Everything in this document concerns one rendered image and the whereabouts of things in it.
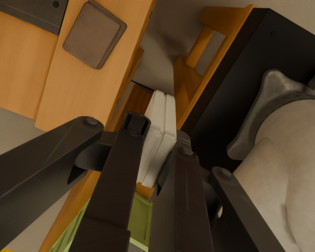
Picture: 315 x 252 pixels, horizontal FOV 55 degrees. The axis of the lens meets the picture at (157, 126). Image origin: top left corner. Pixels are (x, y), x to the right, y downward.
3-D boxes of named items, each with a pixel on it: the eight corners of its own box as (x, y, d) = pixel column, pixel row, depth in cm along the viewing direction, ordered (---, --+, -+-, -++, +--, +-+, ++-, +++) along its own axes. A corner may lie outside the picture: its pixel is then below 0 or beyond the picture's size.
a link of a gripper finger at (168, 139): (162, 133, 14) (177, 139, 14) (165, 92, 20) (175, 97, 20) (139, 185, 15) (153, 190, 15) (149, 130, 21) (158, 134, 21)
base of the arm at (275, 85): (376, 80, 52) (397, 90, 47) (307, 182, 61) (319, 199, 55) (278, 43, 50) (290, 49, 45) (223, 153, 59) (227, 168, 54)
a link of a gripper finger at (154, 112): (139, 185, 15) (124, 179, 15) (148, 130, 21) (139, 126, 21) (162, 133, 14) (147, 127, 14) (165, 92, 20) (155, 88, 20)
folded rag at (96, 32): (91, -3, 53) (86, -3, 51) (129, 25, 55) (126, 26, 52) (64, 45, 57) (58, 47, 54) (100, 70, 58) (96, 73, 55)
